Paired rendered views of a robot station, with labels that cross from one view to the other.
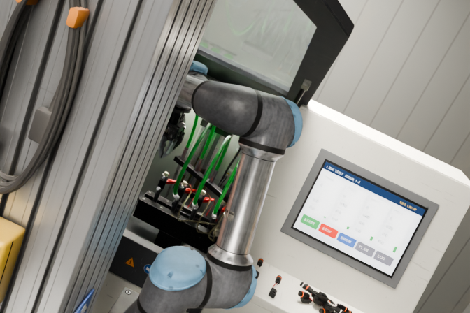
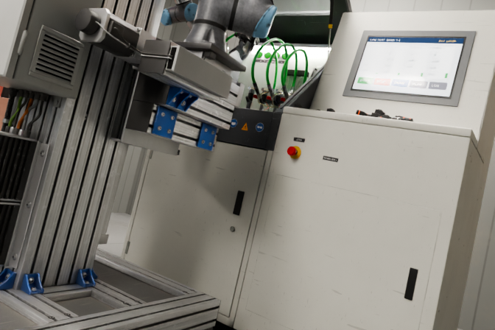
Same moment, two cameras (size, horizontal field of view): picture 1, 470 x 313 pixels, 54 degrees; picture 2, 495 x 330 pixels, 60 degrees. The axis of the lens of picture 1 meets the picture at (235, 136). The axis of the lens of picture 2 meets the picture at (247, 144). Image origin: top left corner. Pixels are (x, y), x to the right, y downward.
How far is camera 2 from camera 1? 1.53 m
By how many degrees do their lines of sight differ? 36
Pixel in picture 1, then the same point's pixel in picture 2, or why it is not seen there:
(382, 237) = (432, 71)
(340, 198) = (387, 56)
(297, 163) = (347, 46)
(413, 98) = not seen: outside the picture
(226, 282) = (250, 0)
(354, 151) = (390, 23)
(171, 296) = not seen: outside the picture
